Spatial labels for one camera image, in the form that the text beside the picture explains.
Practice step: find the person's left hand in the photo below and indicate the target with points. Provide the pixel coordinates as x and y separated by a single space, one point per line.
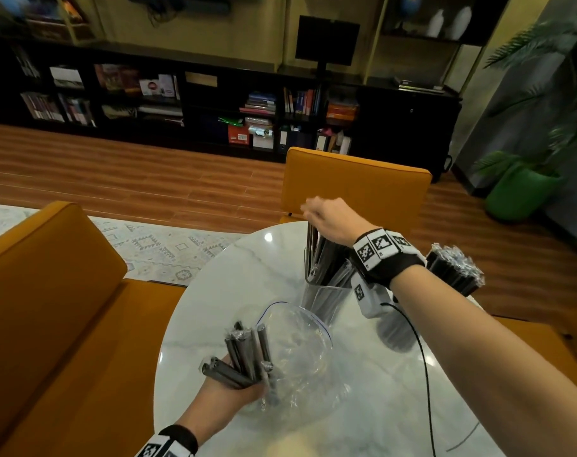
217 409

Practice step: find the person's right hand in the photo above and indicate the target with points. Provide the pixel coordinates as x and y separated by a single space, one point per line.
336 221

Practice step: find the square transparent container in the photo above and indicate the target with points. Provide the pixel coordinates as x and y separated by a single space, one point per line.
324 299

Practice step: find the round clear cup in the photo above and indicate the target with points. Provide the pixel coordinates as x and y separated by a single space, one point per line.
398 333

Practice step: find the bundle of black straws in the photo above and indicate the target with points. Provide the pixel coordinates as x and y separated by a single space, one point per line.
455 268

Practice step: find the person's right forearm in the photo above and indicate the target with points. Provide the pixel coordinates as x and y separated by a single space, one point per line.
498 366

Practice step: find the orange upholstered chair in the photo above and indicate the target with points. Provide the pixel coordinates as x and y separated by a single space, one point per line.
50 304
355 185
555 347

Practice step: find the right black marker wristband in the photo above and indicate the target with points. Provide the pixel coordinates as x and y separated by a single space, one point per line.
386 256

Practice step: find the black marker wristband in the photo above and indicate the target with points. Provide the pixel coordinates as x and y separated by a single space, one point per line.
386 256
167 445

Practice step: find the left black marker wristband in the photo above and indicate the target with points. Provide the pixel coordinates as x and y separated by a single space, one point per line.
167 445

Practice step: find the stack of orange books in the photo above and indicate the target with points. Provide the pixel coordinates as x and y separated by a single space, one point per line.
342 113

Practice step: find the white storage box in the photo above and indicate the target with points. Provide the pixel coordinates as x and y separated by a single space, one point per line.
263 139

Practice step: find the long black bookshelf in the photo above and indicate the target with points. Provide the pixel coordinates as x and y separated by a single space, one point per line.
403 133

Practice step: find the row of upright books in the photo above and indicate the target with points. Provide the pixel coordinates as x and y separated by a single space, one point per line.
302 102

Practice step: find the red box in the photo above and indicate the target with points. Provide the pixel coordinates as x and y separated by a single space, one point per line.
238 135

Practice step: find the stack of flat books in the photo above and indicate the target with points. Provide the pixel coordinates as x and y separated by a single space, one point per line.
258 104

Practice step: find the stack of dark books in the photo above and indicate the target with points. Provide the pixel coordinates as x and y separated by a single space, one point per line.
419 85

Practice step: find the pale patterned rug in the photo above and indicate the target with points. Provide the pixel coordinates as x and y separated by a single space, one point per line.
164 252

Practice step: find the black monitor on stand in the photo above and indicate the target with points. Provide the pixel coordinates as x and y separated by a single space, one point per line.
326 40

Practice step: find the green plant pot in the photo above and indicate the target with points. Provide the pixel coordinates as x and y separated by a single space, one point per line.
522 192

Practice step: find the white tall vase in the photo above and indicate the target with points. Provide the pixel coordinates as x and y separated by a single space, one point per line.
460 23
435 24

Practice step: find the magazine with face cover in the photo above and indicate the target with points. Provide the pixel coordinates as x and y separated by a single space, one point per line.
157 86

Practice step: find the blue globe ornament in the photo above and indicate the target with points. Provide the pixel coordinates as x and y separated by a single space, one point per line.
409 5

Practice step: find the green palm plant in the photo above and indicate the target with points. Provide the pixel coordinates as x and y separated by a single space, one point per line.
555 90

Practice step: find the white cover magazine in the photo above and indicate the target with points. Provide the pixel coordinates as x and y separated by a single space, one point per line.
66 77

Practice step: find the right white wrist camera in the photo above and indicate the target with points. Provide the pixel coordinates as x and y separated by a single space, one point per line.
372 297

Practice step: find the dark display shelf gold frame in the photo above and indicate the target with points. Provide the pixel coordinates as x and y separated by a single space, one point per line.
488 18

